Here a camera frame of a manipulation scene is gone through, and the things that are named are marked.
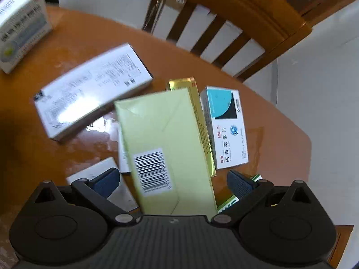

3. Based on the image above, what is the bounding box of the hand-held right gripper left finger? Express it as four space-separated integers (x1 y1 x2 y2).
34 167 137 227

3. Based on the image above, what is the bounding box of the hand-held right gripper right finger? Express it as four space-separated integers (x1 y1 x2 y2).
212 169 314 228

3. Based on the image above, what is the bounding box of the pale yellow barcode box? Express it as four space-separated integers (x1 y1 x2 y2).
114 87 219 217

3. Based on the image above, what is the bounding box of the long white box black edge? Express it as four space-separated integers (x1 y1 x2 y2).
33 43 154 142

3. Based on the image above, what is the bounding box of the wooden desktop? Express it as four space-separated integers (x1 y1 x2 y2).
0 4 312 222

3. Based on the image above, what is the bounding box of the small white box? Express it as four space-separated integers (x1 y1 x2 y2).
66 157 141 213

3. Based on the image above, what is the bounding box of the green white box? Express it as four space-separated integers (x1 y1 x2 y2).
217 174 264 217

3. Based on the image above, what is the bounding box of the white box teal dark print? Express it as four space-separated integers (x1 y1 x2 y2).
199 86 250 170

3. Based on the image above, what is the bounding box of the gold box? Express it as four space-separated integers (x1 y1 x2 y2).
168 77 217 178

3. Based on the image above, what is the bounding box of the wooden chair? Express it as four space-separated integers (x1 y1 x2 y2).
327 225 354 269
142 0 313 84

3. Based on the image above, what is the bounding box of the white box with blue text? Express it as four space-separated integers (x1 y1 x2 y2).
0 0 53 75

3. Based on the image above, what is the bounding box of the small cardboard carton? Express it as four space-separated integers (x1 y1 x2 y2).
161 0 188 14

